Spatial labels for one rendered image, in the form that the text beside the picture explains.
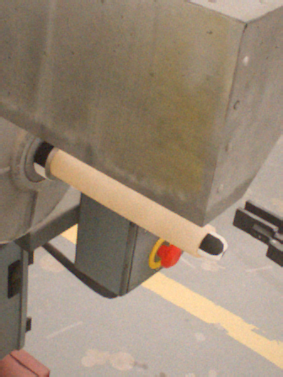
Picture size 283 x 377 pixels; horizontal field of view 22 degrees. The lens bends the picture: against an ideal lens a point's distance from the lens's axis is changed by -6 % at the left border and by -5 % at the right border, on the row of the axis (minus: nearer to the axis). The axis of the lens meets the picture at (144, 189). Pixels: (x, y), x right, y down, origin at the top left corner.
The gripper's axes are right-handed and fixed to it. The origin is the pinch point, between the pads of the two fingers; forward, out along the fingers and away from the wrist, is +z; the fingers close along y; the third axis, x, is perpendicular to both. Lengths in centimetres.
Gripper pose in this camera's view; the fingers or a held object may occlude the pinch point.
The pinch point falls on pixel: (258, 222)
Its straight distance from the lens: 106.3
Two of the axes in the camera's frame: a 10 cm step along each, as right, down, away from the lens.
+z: -7.8, -4.3, 4.5
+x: 1.3, -8.2, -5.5
